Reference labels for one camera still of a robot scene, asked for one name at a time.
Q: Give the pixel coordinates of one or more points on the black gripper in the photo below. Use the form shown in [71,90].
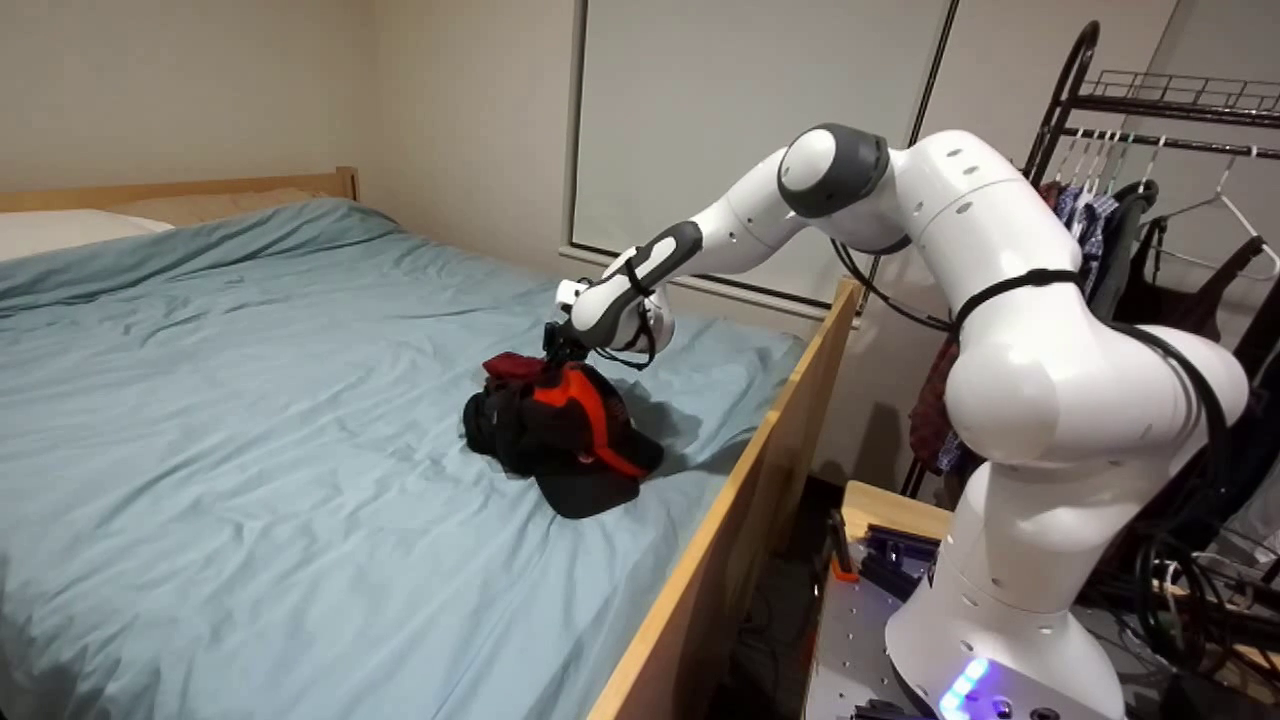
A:
[564,344]

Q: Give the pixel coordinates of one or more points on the red and black cap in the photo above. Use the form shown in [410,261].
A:
[572,401]

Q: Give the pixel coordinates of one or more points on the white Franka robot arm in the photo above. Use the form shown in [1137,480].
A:
[1054,401]

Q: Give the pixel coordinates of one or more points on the light blue bed sheet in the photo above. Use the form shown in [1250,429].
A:
[266,465]

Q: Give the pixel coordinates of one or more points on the light wooden board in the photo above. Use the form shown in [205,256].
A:
[892,505]

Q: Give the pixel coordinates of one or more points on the dark red hanging garment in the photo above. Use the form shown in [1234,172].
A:
[942,415]

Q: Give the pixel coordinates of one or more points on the orange and black clamp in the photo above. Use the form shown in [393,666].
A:
[892,560]

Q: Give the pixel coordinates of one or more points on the grey perforated mounting plate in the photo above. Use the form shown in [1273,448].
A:
[842,652]

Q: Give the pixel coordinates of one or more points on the white pillow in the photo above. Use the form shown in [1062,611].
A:
[64,235]

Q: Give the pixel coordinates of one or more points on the hanging blue white shirts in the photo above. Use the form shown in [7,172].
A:
[1083,220]

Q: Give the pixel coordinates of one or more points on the black metal clothes rack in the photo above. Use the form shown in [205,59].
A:
[1068,80]

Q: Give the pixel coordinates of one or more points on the hanging black garment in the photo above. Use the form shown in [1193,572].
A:
[1201,301]

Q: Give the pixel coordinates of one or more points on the white clothes hanger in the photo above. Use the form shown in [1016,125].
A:
[1234,204]

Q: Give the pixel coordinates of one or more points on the light wooden bed frame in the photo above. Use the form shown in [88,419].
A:
[721,560]

